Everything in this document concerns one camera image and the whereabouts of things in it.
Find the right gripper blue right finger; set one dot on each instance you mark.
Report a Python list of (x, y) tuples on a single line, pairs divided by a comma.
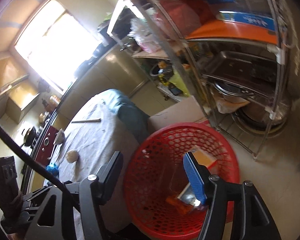
[(196, 182)]

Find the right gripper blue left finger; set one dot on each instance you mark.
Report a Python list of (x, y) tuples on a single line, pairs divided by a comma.
[(108, 176)]

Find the white paper ball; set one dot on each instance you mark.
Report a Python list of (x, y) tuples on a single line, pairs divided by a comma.
[(72, 156)]

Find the blue plastic bag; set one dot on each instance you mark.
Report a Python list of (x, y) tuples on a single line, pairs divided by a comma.
[(53, 169)]

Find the blue white carton box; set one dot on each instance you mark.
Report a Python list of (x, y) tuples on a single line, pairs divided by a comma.
[(188, 197)]

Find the red yellow medicine box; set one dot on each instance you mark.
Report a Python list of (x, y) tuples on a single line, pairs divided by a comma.
[(203, 157)]

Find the orange red plastic wrapper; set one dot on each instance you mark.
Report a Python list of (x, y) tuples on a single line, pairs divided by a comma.
[(180, 206)]

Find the red plastic trash basket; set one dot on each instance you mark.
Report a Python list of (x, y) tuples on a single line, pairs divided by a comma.
[(156, 171)]

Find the dark red built-in oven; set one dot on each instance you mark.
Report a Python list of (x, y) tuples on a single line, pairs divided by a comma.
[(45, 147)]

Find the white ceramic bowl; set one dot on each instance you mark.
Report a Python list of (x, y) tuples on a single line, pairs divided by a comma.
[(59, 138)]

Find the black wok with lid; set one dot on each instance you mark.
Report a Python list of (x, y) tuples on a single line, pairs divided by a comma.
[(30, 137)]

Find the long wooden stick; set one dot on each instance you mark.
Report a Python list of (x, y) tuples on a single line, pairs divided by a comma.
[(85, 121)]

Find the cardboard box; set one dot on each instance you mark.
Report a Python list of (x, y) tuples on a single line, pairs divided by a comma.
[(187, 110)]

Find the blue undercloth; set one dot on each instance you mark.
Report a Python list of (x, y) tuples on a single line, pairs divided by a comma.
[(135, 120)]

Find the metal storage rack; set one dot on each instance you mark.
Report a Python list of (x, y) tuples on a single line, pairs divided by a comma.
[(231, 55)]

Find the pink white plastic bag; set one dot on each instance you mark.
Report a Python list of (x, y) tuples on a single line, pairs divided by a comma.
[(143, 36)]

